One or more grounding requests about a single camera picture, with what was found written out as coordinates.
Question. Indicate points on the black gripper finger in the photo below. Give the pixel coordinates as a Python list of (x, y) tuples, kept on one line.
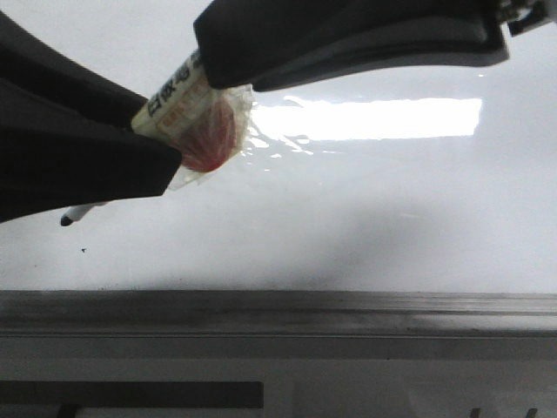
[(66, 137), (274, 45)]

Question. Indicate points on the white black whiteboard marker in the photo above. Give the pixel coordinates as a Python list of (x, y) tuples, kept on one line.
[(146, 120)]

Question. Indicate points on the red magnet taped to marker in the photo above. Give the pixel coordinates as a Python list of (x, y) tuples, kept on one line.
[(215, 136)]

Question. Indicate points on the white whiteboard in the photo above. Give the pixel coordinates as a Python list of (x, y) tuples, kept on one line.
[(421, 179)]

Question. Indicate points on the black table edge strip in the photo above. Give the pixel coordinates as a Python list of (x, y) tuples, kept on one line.
[(104, 394)]

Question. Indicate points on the grey aluminium whiteboard frame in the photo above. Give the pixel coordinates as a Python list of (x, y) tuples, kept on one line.
[(295, 324)]

